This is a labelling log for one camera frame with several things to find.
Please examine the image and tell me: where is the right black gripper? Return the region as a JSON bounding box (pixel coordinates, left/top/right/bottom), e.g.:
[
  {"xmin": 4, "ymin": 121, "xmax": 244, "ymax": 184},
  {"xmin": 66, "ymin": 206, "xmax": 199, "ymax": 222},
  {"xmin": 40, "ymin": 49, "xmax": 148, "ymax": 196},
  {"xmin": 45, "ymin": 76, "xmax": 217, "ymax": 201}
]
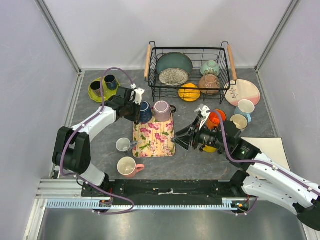
[{"xmin": 171, "ymin": 116, "xmax": 230, "ymax": 152}]

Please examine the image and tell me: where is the yellow mug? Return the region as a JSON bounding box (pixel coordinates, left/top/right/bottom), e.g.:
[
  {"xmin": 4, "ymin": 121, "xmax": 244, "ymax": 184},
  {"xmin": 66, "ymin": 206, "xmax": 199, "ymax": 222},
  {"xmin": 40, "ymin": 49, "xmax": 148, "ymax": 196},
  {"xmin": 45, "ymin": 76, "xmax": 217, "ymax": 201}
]
[{"xmin": 199, "ymin": 145, "xmax": 218, "ymax": 153}]

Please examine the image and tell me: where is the dark blue mug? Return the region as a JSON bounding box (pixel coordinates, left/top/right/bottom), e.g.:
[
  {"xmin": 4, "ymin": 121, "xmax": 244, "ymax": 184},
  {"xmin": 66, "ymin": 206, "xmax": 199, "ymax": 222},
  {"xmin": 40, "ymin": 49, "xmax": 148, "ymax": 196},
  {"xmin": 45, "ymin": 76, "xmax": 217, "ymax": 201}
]
[{"xmin": 139, "ymin": 101, "xmax": 153, "ymax": 124}]

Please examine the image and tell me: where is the purple mug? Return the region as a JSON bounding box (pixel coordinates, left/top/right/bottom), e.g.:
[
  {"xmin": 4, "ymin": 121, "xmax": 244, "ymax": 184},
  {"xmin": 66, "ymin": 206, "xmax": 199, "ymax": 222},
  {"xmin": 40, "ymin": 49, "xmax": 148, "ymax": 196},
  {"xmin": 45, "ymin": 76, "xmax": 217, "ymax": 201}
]
[{"xmin": 153, "ymin": 100, "xmax": 177, "ymax": 123}]

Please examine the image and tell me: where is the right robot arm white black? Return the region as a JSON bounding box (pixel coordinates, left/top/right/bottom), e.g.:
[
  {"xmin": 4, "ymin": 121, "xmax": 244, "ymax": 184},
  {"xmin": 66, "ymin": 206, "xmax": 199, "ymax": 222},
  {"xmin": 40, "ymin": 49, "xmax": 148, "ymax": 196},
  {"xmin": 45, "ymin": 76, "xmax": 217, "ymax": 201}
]
[{"xmin": 171, "ymin": 118, "xmax": 320, "ymax": 231}]

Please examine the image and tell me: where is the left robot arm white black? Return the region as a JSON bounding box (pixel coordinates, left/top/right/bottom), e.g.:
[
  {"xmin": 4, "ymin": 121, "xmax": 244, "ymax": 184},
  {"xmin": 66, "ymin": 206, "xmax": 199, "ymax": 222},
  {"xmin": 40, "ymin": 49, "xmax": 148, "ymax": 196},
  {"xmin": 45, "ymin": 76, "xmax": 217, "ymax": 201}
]
[{"xmin": 52, "ymin": 84, "xmax": 145, "ymax": 197}]

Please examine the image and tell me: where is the orange mug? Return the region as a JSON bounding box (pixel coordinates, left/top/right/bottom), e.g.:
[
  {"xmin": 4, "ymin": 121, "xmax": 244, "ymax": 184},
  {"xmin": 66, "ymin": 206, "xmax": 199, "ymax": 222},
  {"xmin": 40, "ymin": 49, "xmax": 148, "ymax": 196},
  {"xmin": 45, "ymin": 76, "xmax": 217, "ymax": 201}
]
[{"xmin": 206, "ymin": 109, "xmax": 227, "ymax": 130}]

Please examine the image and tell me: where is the small grey white mug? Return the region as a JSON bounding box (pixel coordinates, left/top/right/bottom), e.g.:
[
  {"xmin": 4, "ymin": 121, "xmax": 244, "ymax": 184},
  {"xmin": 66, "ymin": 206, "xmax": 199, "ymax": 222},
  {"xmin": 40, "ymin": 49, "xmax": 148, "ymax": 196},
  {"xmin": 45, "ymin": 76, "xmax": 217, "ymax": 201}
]
[{"xmin": 115, "ymin": 137, "xmax": 138, "ymax": 153}]

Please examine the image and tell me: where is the pink mug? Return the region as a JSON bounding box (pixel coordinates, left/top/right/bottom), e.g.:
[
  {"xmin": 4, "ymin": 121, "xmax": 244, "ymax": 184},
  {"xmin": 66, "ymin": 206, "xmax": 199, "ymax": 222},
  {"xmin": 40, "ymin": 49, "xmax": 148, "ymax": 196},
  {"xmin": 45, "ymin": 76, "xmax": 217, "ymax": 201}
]
[{"xmin": 117, "ymin": 156, "xmax": 145, "ymax": 178}]

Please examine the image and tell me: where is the light blue mug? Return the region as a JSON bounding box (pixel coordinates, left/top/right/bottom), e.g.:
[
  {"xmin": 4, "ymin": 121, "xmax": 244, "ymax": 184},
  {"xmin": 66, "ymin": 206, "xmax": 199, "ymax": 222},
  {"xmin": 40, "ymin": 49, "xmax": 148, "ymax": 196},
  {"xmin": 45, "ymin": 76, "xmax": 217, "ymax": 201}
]
[{"xmin": 234, "ymin": 99, "xmax": 255, "ymax": 123}]

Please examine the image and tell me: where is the green scalloped plate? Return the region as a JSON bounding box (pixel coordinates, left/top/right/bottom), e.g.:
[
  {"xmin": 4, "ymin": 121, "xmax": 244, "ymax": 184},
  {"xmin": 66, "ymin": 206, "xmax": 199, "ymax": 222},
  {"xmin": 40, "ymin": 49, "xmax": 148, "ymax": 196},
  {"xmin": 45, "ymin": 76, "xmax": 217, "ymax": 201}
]
[{"xmin": 88, "ymin": 77, "xmax": 121, "ymax": 103}]

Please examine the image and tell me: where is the dark blue tumbler cup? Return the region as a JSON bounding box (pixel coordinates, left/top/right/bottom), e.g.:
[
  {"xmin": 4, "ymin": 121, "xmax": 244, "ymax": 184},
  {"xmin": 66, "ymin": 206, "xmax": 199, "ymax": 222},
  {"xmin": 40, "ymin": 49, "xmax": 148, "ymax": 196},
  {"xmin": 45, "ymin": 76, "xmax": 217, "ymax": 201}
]
[{"xmin": 104, "ymin": 74, "xmax": 118, "ymax": 91}]

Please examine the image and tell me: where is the brown tumbler cup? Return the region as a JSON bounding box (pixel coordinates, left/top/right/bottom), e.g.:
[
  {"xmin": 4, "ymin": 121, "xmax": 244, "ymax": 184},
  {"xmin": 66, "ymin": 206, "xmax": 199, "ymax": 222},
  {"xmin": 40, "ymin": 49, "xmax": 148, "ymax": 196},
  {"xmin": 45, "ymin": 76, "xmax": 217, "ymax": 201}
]
[{"xmin": 89, "ymin": 81, "xmax": 102, "ymax": 98}]

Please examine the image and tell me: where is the floral placemat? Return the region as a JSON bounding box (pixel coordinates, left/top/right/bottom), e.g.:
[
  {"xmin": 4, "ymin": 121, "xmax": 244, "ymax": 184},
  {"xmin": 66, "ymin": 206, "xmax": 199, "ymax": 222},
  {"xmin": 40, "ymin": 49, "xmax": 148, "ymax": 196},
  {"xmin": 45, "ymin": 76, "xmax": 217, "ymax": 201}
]
[{"xmin": 132, "ymin": 116, "xmax": 176, "ymax": 158}]

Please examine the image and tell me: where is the yellow bowl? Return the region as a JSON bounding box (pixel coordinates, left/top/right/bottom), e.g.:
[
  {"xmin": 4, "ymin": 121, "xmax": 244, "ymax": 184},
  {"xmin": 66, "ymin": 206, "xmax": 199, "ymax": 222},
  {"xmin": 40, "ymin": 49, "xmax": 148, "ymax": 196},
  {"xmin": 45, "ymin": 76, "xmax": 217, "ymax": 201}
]
[{"xmin": 178, "ymin": 83, "xmax": 201, "ymax": 102}]

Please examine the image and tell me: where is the speckled beige plate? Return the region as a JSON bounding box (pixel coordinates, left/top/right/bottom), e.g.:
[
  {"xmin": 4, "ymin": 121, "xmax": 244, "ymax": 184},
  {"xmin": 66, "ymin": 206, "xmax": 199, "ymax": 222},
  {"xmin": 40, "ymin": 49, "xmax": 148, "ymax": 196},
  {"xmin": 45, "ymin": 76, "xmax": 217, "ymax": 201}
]
[{"xmin": 159, "ymin": 68, "xmax": 189, "ymax": 86}]

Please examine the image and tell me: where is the brown pink bowl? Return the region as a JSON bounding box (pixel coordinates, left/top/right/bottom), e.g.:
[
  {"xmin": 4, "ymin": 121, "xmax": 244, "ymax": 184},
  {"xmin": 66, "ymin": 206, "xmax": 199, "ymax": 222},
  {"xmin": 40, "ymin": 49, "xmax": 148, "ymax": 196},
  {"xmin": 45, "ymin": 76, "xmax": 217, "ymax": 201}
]
[{"xmin": 198, "ymin": 74, "xmax": 221, "ymax": 95}]

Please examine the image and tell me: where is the teal plate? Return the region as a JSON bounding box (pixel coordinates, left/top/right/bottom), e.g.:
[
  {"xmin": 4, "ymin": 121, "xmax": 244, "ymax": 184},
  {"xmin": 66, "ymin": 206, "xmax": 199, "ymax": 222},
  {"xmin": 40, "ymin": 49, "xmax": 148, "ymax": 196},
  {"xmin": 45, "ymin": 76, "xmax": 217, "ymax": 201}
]
[{"xmin": 156, "ymin": 52, "xmax": 193, "ymax": 75}]

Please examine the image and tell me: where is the pink floral plate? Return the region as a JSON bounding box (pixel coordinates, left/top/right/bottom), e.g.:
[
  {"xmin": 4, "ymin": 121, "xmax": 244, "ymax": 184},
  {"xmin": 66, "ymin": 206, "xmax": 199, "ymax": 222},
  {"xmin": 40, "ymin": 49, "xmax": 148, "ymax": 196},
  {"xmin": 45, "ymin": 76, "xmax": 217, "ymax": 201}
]
[{"xmin": 225, "ymin": 79, "xmax": 261, "ymax": 107}]

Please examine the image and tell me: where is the mint green bowl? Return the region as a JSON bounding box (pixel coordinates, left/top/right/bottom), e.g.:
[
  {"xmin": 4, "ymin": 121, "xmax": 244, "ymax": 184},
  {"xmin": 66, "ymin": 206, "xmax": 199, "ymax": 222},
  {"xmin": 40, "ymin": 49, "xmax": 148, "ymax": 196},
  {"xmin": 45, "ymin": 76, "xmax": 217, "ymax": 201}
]
[{"xmin": 200, "ymin": 60, "xmax": 220, "ymax": 77}]

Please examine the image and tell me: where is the white square board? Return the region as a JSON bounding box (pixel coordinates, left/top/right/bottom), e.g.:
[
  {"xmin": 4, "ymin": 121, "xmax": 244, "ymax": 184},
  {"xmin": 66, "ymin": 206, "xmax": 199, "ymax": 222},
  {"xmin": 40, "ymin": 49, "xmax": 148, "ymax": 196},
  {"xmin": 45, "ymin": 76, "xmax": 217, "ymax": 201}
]
[{"xmin": 241, "ymin": 137, "xmax": 290, "ymax": 184}]

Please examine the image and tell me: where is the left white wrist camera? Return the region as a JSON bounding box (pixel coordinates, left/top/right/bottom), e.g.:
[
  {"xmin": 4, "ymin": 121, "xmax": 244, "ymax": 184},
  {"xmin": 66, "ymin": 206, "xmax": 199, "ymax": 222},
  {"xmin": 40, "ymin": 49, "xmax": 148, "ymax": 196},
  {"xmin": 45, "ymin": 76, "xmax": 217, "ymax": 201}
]
[{"xmin": 130, "ymin": 83, "xmax": 145, "ymax": 105}]

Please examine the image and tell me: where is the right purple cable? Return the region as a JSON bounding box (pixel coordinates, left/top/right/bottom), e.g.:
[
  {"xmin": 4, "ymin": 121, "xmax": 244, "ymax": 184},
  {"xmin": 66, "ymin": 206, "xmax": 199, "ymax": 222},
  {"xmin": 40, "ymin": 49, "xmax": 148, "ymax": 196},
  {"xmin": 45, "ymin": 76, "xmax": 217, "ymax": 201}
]
[{"xmin": 207, "ymin": 109, "xmax": 320, "ymax": 217}]

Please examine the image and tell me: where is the beige mug dark handle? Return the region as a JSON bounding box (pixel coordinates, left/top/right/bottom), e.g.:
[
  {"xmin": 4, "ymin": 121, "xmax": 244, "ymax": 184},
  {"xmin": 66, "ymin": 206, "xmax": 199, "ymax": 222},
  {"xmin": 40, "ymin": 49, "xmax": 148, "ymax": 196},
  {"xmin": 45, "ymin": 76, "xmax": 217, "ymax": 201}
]
[{"xmin": 230, "ymin": 114, "xmax": 248, "ymax": 132}]

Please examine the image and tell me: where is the black wire dish rack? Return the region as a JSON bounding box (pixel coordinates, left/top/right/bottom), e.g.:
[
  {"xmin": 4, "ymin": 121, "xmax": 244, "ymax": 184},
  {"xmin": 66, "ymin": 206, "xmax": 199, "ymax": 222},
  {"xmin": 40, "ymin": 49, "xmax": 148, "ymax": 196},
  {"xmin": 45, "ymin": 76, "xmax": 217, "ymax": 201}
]
[{"xmin": 144, "ymin": 41, "xmax": 231, "ymax": 102}]

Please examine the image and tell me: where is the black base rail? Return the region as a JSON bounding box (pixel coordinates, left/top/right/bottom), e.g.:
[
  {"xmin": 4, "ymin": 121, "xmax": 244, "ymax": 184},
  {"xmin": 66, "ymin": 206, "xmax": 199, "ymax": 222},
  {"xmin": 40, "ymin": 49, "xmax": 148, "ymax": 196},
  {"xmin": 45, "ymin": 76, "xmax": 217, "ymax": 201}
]
[{"xmin": 81, "ymin": 178, "xmax": 260, "ymax": 206}]

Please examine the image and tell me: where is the light blue cable duct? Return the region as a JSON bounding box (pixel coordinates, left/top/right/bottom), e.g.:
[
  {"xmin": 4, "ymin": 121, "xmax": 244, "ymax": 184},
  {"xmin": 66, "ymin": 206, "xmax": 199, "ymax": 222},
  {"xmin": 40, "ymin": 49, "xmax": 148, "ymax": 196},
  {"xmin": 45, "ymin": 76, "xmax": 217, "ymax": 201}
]
[{"xmin": 46, "ymin": 199, "xmax": 238, "ymax": 211}]

